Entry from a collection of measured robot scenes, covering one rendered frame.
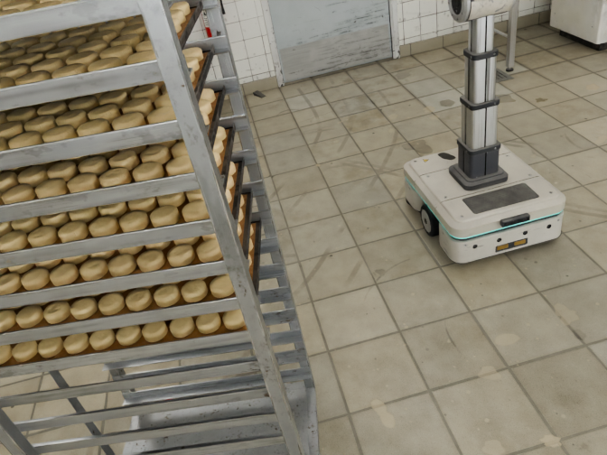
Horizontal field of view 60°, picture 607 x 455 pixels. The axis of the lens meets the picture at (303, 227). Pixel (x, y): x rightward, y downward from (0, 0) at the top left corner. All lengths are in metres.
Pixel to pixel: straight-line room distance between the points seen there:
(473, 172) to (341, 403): 1.17
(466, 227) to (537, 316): 0.44
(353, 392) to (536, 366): 0.66
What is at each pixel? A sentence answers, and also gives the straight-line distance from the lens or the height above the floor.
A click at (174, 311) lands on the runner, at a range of 1.04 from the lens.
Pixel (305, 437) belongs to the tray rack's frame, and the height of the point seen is 0.15.
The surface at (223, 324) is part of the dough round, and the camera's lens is 1.13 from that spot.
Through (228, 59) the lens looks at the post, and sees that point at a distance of 1.21.
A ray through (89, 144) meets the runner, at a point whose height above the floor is 1.32.
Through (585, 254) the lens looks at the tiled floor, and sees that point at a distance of 2.61.
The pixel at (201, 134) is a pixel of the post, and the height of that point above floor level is 1.32.
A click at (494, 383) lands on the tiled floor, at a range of 2.05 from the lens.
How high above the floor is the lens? 1.63
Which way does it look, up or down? 35 degrees down
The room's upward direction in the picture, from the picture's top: 12 degrees counter-clockwise
